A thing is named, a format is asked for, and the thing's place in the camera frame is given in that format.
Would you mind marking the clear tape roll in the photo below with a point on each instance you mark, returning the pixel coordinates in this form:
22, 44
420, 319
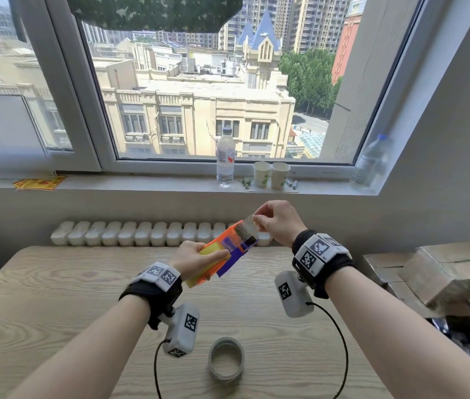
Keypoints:
226, 376

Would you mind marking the flat cardboard box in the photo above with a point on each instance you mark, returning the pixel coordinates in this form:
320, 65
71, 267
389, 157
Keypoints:
388, 270

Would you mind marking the yellow red cards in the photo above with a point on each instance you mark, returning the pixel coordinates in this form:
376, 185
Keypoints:
39, 184

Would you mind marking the white right wrist marker block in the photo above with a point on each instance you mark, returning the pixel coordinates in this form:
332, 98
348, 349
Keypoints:
320, 250

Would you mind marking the white window frame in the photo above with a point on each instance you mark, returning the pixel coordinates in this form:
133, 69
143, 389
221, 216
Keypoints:
89, 120

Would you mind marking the large cardboard box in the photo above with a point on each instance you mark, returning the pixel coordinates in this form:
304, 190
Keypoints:
451, 270

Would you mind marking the person's left forearm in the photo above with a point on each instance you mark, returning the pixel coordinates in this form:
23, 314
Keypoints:
93, 349

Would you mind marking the white radiator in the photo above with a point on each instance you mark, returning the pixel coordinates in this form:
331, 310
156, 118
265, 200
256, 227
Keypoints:
135, 234

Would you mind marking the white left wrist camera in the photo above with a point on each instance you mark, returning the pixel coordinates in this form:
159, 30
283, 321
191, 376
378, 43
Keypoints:
183, 328

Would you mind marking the clear water bottle red label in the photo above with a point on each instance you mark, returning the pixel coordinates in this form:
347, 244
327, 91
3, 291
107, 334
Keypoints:
225, 162

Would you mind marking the clear plastic bottle blue cap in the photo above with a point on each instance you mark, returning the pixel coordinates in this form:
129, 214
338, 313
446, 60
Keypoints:
370, 164

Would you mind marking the green patterned curtain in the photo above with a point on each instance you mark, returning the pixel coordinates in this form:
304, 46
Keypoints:
156, 12

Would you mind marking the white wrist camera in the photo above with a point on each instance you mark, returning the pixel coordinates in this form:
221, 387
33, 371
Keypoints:
183, 328
293, 292

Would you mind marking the white wrist marker block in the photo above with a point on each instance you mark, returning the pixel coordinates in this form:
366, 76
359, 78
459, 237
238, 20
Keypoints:
158, 275
320, 250

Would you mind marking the person's right forearm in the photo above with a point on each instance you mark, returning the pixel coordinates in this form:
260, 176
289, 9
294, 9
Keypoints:
405, 340

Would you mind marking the white paper cup green print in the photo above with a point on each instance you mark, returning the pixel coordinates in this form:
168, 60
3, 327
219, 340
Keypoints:
280, 175
261, 174

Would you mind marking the orange yellow blue sponge packet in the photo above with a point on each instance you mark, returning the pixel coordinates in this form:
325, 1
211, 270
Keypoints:
228, 249

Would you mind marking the person's left thumb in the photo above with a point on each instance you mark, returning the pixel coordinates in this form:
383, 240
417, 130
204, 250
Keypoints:
217, 255

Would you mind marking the person's right hand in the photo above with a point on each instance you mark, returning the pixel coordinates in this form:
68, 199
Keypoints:
282, 222

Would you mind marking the white left wrist marker block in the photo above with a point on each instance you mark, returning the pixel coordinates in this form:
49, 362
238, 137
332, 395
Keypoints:
158, 275

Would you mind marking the person's left hand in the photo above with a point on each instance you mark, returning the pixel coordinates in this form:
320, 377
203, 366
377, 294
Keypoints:
191, 259

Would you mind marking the person's right thumb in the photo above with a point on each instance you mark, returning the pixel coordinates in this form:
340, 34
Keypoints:
260, 223

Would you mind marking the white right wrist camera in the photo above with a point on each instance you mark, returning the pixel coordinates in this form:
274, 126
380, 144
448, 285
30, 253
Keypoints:
293, 292

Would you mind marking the small green plant sprig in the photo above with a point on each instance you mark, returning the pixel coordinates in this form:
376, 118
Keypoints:
245, 182

